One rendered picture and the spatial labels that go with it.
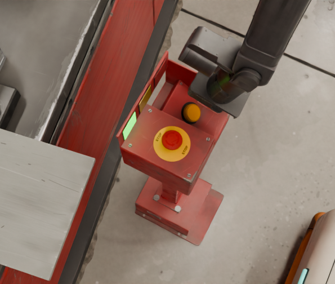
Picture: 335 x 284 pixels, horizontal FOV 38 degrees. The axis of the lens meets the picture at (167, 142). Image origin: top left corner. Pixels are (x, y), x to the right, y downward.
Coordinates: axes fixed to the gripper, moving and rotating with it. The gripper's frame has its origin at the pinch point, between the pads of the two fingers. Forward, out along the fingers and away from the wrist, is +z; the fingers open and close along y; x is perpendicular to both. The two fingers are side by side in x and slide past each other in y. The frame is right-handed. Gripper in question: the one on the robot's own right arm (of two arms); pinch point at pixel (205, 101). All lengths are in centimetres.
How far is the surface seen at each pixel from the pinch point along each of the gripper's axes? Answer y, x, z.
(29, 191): 18.8, 32.1, -15.7
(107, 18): 25.4, -8.1, 8.8
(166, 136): 3.5, 10.1, 0.1
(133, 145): 7.7, 13.8, 4.3
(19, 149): 23.2, 27.5, -14.4
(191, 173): -4.2, 13.7, 1.0
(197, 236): -31, 13, 74
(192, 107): 0.7, -0.3, 7.5
